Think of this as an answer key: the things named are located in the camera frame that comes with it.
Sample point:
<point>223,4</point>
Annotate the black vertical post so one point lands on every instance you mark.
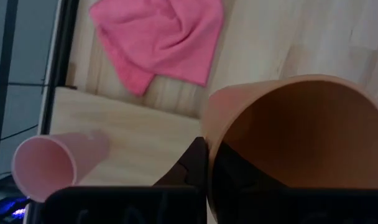
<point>2,77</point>

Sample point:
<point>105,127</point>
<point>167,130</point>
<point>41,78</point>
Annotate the pale pink ribbed cup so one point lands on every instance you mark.
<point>49,168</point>

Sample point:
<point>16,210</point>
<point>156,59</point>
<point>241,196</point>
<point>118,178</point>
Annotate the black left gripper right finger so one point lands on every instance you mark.
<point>238,193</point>

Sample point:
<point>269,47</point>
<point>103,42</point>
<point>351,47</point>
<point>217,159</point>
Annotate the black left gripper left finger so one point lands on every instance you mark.
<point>164,202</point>

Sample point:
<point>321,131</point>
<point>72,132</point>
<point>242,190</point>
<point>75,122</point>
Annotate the pink cloth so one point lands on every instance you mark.
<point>161,40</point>

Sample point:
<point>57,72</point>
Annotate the orange plastic cup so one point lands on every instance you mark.
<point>301,133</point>

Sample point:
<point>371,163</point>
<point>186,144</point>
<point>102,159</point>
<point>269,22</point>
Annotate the blue lit device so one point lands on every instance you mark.
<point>11,210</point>

